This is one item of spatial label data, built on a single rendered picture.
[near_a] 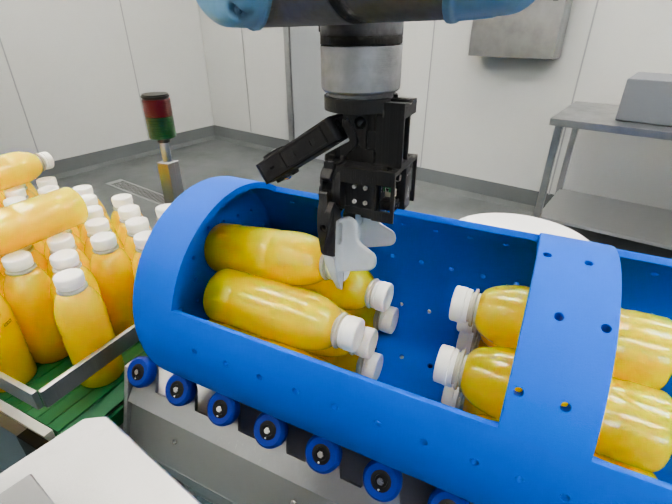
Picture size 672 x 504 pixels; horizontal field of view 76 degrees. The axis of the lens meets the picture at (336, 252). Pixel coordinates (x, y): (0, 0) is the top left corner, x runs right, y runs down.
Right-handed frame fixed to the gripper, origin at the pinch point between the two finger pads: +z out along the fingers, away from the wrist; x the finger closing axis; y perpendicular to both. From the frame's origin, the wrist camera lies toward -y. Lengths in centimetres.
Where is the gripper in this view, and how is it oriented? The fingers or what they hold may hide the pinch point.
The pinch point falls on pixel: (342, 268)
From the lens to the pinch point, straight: 52.0
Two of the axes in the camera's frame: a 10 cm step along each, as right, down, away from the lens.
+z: 0.2, 8.8, 4.8
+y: 8.9, 2.0, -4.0
